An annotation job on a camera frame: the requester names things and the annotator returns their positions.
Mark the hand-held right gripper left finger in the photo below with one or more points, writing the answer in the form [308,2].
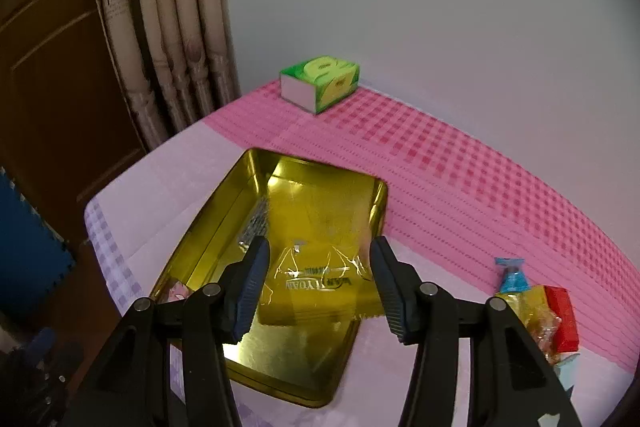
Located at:
[252,287]

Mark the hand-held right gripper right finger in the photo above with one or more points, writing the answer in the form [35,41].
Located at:
[392,292]

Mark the silver striped snack packet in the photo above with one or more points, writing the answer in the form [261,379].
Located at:
[255,224]

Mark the clear printed snack packet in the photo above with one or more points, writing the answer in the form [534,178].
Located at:
[315,257]

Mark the pink snack packet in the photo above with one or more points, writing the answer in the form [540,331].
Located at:
[179,293]

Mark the gold metal tin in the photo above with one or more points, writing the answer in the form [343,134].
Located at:
[300,357]

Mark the blue candy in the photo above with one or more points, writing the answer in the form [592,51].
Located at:
[512,279]

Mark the light blue navy packet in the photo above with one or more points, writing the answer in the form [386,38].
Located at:
[567,369]

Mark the pink checked tablecloth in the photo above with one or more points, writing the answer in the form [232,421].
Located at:
[450,182]

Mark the yellow snack packet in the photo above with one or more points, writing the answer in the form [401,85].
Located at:
[530,312]

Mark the red snack packet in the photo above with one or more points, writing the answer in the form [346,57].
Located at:
[562,317]

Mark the green tissue box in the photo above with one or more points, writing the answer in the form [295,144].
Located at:
[320,77]

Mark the blue foam mat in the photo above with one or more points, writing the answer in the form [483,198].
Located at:
[25,247]

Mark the dark blurry object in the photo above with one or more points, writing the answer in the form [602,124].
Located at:
[35,372]

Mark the beige patterned curtain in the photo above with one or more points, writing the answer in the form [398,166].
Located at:
[165,32]

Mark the brown wooden door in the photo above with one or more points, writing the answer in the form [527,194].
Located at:
[50,107]

